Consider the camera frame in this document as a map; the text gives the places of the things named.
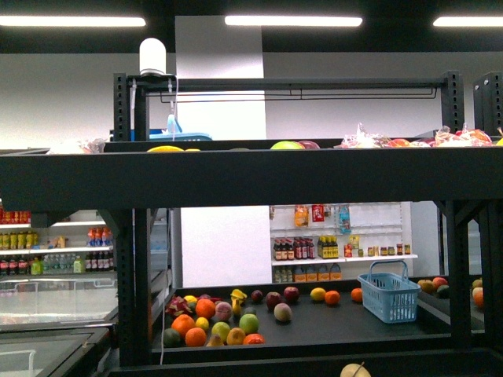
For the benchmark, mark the black metal shelf rack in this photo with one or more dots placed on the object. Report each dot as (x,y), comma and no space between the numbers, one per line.
(127,181)

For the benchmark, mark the blue plastic basket far shelf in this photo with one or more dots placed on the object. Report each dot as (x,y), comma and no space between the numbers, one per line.
(390,297)

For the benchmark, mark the left drinks shelf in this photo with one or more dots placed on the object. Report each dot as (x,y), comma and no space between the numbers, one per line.
(79,243)

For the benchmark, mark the white round pear back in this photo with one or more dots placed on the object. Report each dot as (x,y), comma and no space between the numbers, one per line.
(354,370)

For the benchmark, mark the glass top freezer chest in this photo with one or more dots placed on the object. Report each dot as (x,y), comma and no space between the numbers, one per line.
(57,325)

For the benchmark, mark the white wall goods shelf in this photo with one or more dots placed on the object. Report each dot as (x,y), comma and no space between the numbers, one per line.
(327,242)

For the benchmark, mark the white dome camera device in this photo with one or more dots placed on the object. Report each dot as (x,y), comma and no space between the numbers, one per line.
(152,57)

